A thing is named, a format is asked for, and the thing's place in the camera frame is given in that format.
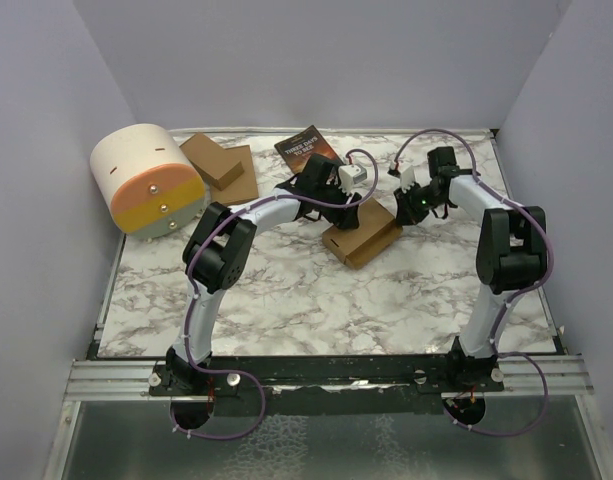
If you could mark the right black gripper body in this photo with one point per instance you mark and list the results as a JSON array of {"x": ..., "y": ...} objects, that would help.
[{"x": 419, "y": 199}]

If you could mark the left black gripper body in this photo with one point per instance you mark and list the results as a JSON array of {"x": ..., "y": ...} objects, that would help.
[{"x": 328, "y": 195}]

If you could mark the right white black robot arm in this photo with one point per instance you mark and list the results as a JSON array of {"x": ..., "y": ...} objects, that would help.
[{"x": 511, "y": 257}]

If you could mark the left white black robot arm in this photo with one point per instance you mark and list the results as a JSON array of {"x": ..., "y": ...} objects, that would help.
[{"x": 219, "y": 247}]

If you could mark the flat brown cardboard box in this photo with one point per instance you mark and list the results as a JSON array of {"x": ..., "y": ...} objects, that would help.
[{"x": 245, "y": 187}]

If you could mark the folded brown cardboard box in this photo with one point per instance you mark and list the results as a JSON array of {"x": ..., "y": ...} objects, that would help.
[{"x": 216, "y": 165}]

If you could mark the dark paperback book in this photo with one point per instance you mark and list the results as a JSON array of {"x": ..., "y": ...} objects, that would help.
[{"x": 296, "y": 150}]

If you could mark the cream orange cylindrical drawer unit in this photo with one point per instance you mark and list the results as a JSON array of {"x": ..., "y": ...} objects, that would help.
[{"x": 150, "y": 187}]

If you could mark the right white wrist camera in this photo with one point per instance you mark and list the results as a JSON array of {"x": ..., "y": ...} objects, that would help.
[{"x": 406, "y": 175}]

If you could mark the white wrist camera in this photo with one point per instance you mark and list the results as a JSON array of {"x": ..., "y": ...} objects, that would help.
[
  {"x": 406, "y": 175},
  {"x": 350, "y": 175}
]

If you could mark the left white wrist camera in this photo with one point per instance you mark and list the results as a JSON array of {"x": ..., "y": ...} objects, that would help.
[{"x": 350, "y": 175}]

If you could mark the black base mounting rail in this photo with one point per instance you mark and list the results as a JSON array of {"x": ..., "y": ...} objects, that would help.
[{"x": 323, "y": 385}]

